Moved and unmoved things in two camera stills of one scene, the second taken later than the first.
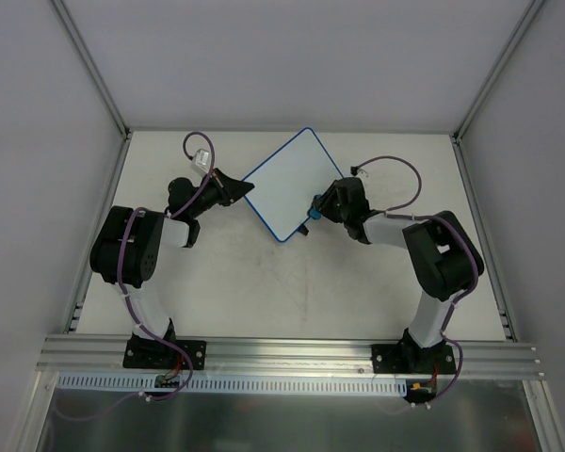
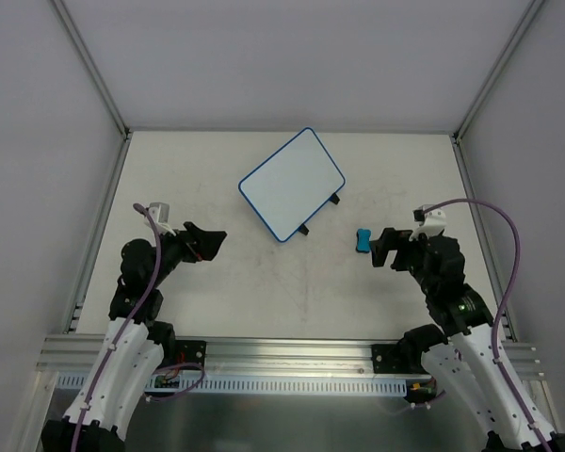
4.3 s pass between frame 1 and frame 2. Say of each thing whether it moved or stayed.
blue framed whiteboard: stayed
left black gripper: moved
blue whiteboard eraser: moved
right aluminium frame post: stayed
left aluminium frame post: stayed
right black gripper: moved
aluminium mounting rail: stayed
